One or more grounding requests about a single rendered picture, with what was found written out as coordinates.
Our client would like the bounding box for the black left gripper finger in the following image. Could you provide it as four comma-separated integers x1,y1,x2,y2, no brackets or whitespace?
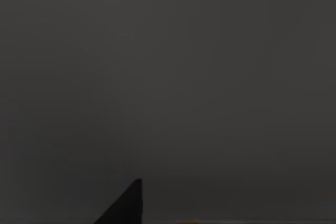
93,178,144,224

